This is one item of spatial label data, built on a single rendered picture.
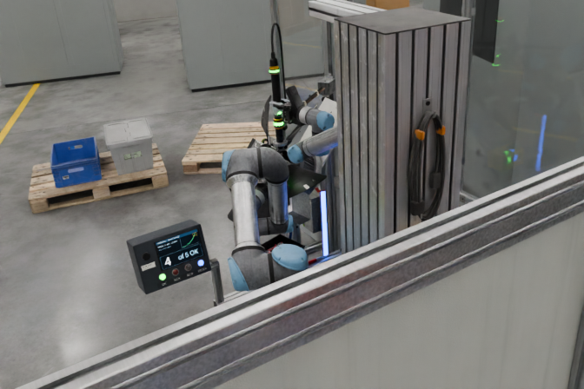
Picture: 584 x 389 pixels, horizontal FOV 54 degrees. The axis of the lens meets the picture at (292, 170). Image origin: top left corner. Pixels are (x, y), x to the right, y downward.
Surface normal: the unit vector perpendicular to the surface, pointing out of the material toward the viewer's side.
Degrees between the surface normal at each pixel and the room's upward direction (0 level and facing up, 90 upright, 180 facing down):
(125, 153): 96
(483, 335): 90
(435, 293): 89
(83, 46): 90
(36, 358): 0
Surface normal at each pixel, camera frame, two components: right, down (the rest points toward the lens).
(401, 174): 0.41, 0.36
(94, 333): -0.07, -0.91
